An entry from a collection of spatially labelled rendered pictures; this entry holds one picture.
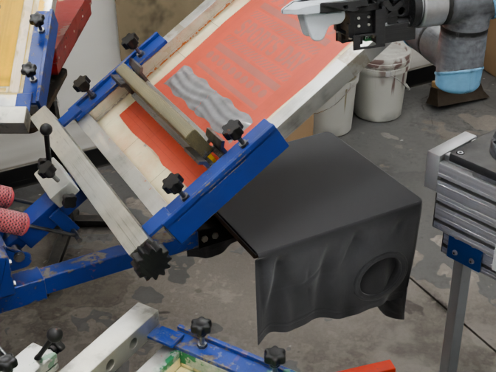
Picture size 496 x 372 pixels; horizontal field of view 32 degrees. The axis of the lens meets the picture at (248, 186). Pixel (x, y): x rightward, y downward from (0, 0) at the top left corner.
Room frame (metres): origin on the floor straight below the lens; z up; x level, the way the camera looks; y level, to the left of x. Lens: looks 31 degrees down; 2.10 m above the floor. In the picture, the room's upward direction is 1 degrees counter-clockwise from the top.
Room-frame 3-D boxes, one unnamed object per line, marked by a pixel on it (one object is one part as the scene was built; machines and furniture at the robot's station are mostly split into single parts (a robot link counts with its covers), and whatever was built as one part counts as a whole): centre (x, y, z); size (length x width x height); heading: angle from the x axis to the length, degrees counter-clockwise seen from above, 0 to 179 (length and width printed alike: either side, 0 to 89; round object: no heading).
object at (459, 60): (1.33, -0.35, 1.56); 0.11 x 0.08 x 0.11; 17
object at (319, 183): (1.93, -0.13, 0.95); 0.48 x 0.44 x 0.01; 118
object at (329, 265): (1.76, -0.21, 0.79); 0.46 x 0.09 x 0.33; 118
